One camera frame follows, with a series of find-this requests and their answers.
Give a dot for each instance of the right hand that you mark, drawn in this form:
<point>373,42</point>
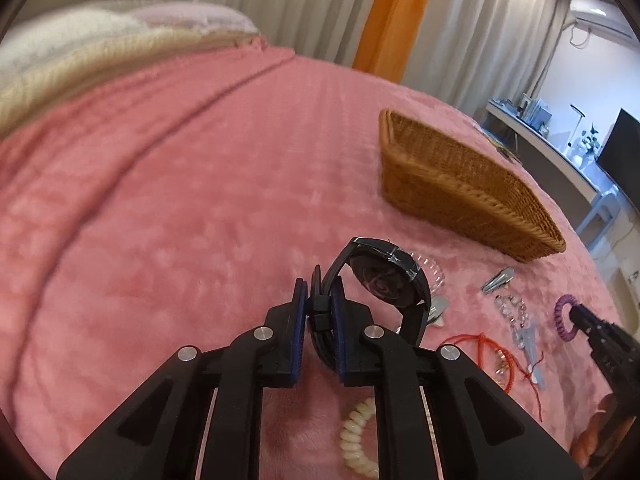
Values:
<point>595,439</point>

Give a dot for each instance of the silver alligator hair clip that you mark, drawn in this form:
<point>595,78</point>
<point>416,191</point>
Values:
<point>438,309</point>

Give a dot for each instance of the black television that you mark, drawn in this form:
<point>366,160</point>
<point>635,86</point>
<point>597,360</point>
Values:
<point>620,156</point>

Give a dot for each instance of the pink fleece blanket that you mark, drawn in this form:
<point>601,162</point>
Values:
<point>176,204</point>

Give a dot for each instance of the white air conditioner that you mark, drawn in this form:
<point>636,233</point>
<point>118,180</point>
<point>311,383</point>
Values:
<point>603,19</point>

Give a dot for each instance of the brown wicker basket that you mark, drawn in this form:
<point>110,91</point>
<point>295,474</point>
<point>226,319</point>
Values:
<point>438,179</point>

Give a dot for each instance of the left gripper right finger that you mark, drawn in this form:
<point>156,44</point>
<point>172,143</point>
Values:
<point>435,414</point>

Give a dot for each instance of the white desk lamp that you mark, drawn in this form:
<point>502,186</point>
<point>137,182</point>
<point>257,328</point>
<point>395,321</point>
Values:
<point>570,139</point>

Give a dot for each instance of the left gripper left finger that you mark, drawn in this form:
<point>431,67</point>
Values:
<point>199,414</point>

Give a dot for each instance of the white desk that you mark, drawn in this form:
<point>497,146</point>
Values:
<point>588,198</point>

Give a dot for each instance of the orange curtain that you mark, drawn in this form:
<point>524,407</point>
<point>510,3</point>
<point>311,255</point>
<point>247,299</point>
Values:
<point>388,37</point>

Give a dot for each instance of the light blue bow clip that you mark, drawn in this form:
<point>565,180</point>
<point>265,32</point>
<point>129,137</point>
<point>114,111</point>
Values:
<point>525,338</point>

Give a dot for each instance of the white floral pillow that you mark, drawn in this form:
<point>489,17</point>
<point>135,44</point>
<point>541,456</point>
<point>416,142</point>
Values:
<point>30,44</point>

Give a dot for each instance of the beige curtain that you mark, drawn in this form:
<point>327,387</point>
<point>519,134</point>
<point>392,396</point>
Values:
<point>466,51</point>

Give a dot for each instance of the white vase with plant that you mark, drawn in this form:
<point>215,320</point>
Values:
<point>586,147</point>

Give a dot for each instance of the lilac pillow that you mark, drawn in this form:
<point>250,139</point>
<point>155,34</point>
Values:
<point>205,17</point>

